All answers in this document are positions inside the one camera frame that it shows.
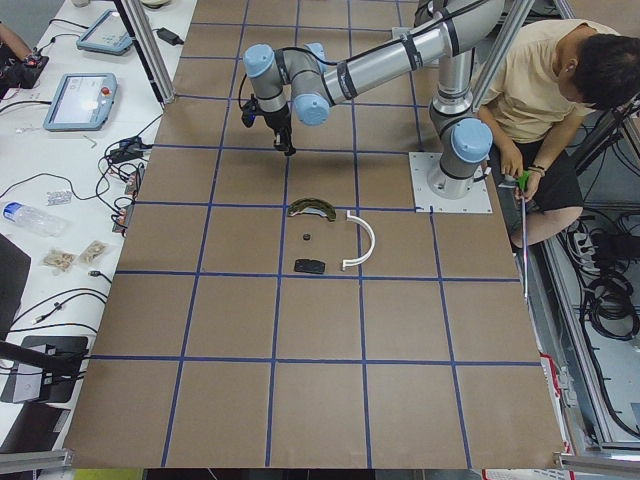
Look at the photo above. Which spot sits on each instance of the black brake pad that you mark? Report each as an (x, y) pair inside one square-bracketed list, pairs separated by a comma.
[(309, 266)]

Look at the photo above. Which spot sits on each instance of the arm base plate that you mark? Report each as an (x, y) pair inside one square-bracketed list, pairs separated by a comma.
[(435, 192)]

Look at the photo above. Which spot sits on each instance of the black camera stand base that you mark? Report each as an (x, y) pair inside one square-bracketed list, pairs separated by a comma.
[(43, 369)]

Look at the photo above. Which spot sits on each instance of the person in beige shirt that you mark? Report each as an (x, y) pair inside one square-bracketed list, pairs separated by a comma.
[(555, 74)]

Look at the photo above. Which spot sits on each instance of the clear plastic water bottle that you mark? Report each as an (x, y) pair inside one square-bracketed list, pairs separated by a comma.
[(33, 220)]

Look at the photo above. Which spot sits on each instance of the aluminium frame post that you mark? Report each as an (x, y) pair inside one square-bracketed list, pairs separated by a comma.
[(140, 31)]

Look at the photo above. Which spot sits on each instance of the near teach pendant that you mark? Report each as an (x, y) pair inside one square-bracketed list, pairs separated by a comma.
[(82, 102)]

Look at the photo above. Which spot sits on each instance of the far teach pendant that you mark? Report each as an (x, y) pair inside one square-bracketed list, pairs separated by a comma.
[(106, 35)]

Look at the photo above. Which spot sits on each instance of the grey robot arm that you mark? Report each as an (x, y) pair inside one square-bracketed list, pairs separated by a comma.
[(298, 81)]

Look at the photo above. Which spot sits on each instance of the teach pendant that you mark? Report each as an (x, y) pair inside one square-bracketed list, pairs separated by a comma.
[(106, 35), (82, 102)]

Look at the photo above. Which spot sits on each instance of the black power adapter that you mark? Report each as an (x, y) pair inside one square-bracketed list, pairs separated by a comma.
[(169, 36)]

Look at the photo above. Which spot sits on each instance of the olive brake shoe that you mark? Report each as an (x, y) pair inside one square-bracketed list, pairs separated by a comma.
[(313, 206)]

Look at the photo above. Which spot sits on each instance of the green handled grabber tool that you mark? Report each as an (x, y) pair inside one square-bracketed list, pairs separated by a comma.
[(522, 186)]

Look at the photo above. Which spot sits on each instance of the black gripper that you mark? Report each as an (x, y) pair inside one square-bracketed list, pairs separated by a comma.
[(278, 121)]

